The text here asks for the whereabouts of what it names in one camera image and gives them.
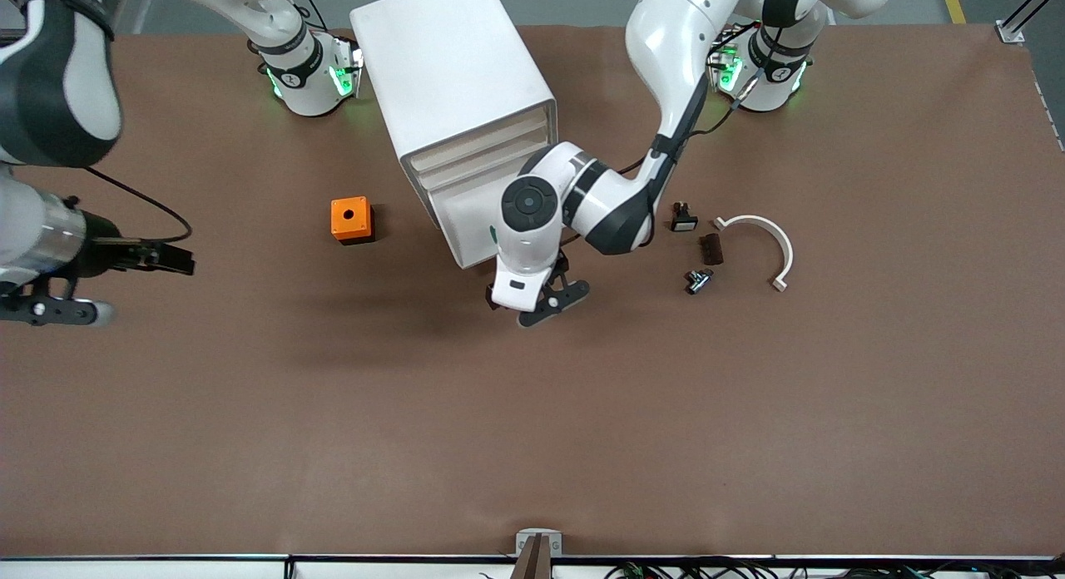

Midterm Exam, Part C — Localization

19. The white plastic drawer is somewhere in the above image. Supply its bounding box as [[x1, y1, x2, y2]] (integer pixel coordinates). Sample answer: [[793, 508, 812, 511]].
[[414, 134, 542, 191], [431, 156, 542, 270], [408, 105, 557, 174]]

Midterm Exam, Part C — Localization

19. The white drawer cabinet housing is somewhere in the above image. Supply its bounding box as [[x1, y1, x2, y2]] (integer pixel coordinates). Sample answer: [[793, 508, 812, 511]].
[[348, 0, 558, 230]]

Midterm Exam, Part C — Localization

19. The orange box with round hole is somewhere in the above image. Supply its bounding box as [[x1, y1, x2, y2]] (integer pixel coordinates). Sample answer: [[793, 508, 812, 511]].
[[330, 195, 376, 246]]

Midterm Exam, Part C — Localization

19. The large table cover mat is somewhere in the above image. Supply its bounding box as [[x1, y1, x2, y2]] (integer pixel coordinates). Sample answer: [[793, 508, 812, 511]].
[[0, 22, 1065, 559]]

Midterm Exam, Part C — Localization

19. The white curved plastic clip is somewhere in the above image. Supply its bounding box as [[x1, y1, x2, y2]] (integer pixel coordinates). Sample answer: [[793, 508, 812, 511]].
[[712, 215, 795, 294]]

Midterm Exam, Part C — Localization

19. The grey metal mount bracket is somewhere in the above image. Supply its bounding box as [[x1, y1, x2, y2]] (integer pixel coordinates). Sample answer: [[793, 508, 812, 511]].
[[515, 528, 563, 557]]

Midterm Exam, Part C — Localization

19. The brown narrow post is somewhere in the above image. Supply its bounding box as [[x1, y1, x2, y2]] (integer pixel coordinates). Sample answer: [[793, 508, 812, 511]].
[[511, 535, 552, 579]]

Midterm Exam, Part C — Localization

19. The black cable bundle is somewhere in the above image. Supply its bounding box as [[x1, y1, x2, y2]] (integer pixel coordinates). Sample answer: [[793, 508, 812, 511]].
[[478, 558, 1065, 579]]

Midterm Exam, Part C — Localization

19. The grey aluminium frame profile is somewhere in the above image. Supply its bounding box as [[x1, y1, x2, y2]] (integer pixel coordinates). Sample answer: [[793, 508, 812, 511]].
[[998, 0, 1065, 46]]

